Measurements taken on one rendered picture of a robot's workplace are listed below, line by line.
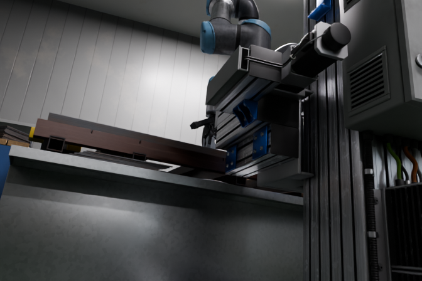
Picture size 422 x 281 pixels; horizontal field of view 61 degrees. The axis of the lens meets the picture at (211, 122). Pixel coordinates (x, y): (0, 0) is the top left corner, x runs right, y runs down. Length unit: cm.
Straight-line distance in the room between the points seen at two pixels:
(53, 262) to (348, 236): 85
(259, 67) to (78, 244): 79
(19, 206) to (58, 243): 17
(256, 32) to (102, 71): 343
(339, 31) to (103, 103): 377
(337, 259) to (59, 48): 418
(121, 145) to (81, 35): 353
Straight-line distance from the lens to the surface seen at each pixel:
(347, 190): 96
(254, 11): 173
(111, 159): 121
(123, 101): 447
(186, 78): 474
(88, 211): 127
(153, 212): 132
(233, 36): 132
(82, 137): 134
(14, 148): 112
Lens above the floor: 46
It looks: 20 degrees up
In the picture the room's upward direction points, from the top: 5 degrees clockwise
